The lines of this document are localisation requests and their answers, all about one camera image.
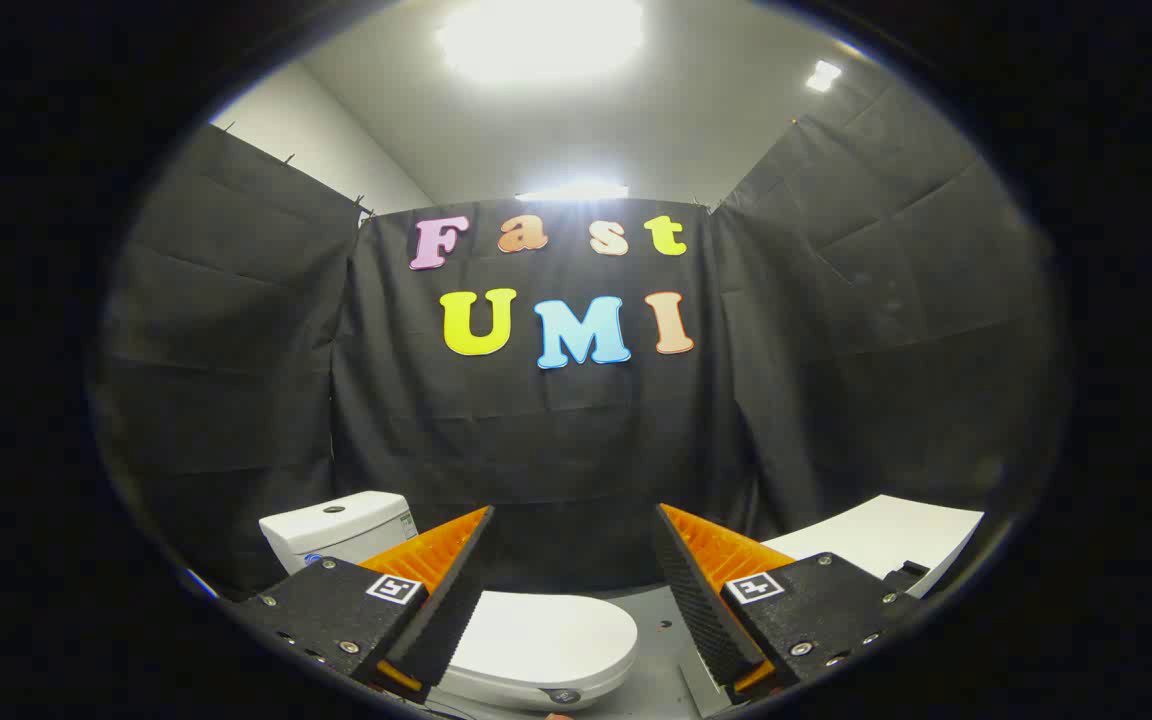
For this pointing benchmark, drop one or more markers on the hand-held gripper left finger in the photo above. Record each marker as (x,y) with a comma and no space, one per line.
(456,590)

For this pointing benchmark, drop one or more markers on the black backdrop cloth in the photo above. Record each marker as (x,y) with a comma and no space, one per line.
(556,450)

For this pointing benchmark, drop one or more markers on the white toilet tank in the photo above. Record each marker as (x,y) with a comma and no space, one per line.
(336,530)

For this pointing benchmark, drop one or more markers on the large ceiling light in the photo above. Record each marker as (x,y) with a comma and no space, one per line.
(541,35)

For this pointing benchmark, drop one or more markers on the white cabinet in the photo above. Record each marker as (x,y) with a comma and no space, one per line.
(886,530)

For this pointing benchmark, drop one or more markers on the small square ceiling light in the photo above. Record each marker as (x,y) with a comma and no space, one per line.
(823,76)

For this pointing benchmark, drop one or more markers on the long strip ceiling light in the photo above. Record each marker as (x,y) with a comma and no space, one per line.
(572,191)

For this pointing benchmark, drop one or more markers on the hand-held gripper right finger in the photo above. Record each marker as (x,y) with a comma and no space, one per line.
(696,600)

